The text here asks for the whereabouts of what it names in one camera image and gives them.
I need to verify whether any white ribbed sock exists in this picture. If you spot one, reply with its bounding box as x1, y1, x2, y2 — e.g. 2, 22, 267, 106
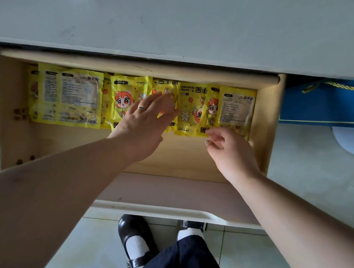
121, 233, 153, 268
176, 226, 205, 245

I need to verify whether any yellow cartoon pouch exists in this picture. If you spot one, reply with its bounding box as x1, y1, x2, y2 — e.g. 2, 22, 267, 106
196, 87, 222, 139

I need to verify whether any row of yellow packets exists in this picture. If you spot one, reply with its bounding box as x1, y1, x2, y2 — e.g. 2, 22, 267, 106
21, 58, 258, 153

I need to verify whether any person's right forearm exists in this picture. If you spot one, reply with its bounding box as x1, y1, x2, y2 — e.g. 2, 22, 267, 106
218, 169, 354, 268

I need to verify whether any person's left forearm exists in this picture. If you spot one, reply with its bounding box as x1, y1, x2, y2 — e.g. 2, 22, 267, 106
0, 121, 143, 268

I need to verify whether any dark navy skirt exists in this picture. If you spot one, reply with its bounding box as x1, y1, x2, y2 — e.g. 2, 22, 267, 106
131, 226, 245, 268

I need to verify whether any person's right hand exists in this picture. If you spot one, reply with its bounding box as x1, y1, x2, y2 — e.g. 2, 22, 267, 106
199, 125, 268, 188

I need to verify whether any person's left hand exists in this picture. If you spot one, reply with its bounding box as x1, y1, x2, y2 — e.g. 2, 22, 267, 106
104, 85, 183, 171

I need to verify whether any blue gift bag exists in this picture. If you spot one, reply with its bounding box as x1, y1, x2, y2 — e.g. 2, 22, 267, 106
278, 60, 354, 133

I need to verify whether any light wooden drawer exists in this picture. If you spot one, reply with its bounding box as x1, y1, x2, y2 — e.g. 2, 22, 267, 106
0, 34, 287, 233

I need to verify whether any dark brown strap shoe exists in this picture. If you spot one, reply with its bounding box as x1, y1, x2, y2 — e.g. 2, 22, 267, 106
112, 213, 164, 268

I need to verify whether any gold rope handle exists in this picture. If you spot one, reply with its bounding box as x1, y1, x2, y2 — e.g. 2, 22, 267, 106
302, 67, 354, 100

